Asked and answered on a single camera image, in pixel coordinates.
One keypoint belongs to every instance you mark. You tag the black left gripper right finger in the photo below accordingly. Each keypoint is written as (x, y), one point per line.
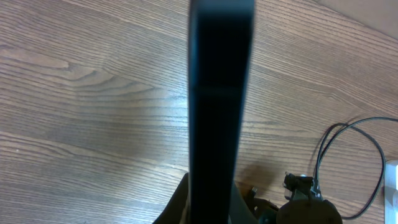
(240, 213)

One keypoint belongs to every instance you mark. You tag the black smartphone blue screen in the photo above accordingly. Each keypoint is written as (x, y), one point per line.
(219, 46)

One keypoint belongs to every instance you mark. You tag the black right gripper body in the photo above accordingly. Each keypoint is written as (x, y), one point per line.
(296, 187)

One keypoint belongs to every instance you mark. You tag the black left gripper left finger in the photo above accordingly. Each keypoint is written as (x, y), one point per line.
(176, 210)

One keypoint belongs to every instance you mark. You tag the cardboard box wall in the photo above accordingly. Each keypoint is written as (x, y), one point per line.
(380, 15)

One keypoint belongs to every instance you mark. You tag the white power strip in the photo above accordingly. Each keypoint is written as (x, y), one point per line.
(390, 192)

